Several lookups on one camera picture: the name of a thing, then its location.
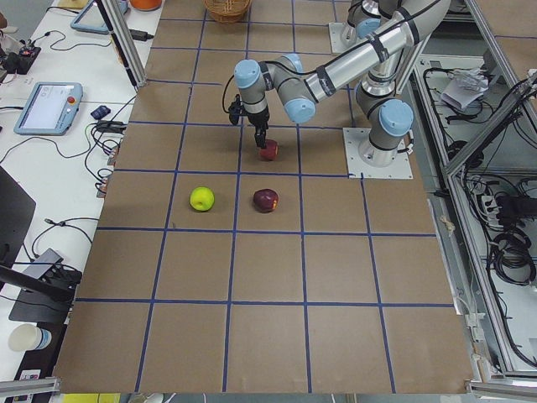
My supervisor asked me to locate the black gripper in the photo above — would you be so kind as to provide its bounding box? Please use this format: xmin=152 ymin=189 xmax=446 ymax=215
xmin=247 ymin=107 xmax=270 ymax=149

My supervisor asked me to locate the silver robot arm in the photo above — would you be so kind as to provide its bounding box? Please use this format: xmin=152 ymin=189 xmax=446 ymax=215
xmin=341 ymin=0 xmax=391 ymax=46
xmin=224 ymin=1 xmax=450 ymax=167

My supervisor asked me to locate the wicker basket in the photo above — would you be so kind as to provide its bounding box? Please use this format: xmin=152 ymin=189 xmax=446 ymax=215
xmin=204 ymin=0 xmax=252 ymax=24

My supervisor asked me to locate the dark red apple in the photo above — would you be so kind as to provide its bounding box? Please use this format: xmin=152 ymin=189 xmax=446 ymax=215
xmin=253 ymin=188 xmax=279 ymax=213

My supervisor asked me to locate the green apple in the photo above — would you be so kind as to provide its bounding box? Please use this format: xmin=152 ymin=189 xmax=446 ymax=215
xmin=190 ymin=186 xmax=215 ymax=212

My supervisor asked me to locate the black usb hub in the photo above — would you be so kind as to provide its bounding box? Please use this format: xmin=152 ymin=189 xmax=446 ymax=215
xmin=96 ymin=120 xmax=127 ymax=134

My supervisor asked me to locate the black power adapter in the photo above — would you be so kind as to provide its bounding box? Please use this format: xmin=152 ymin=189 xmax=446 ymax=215
xmin=129 ymin=29 xmax=154 ymax=42

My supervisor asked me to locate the small dark blue pouch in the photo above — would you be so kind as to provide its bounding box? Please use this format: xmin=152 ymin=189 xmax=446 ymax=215
xmin=91 ymin=105 xmax=111 ymax=120

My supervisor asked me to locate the orange bucket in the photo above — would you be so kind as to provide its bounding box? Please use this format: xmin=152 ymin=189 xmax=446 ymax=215
xmin=129 ymin=0 xmax=162 ymax=12

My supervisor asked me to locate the far blue teach pendant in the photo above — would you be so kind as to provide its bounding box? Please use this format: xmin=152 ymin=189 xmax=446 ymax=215
xmin=70 ymin=1 xmax=109 ymax=34

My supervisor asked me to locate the blue teach pendant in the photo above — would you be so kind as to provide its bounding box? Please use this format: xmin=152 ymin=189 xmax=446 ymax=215
xmin=70 ymin=1 xmax=109 ymax=34
xmin=13 ymin=81 xmax=83 ymax=136

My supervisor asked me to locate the near blue teach pendant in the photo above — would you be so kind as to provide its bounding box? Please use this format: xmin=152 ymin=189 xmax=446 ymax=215
xmin=13 ymin=81 xmax=83 ymax=136

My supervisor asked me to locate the black monitor stand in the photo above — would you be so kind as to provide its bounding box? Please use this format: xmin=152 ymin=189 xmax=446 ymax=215
xmin=1 ymin=170 xmax=81 ymax=324

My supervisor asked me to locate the white paper cup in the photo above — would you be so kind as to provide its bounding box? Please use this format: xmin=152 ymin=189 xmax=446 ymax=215
xmin=8 ymin=323 xmax=52 ymax=352

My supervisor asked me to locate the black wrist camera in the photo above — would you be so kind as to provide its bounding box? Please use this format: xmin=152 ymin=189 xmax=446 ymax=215
xmin=228 ymin=94 xmax=245 ymax=126

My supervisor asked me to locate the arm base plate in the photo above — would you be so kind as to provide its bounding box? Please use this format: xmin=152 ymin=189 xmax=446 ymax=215
xmin=328 ymin=18 xmax=380 ymax=55
xmin=342 ymin=128 xmax=414 ymax=180

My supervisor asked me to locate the aluminium frame post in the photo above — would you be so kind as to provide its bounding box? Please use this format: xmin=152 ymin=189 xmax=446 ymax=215
xmin=96 ymin=0 xmax=147 ymax=89

